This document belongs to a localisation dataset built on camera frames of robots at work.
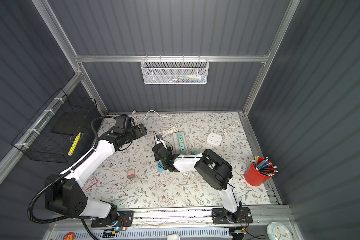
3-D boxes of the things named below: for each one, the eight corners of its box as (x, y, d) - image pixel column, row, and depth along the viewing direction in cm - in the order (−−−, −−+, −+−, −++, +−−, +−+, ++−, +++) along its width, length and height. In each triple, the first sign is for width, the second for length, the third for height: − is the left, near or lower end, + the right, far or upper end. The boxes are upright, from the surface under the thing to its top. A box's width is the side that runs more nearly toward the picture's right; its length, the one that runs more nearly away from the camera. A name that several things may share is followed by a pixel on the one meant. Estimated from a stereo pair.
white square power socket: (207, 146, 103) (207, 144, 100) (205, 135, 109) (206, 132, 107) (222, 146, 103) (223, 144, 100) (220, 135, 109) (221, 132, 107)
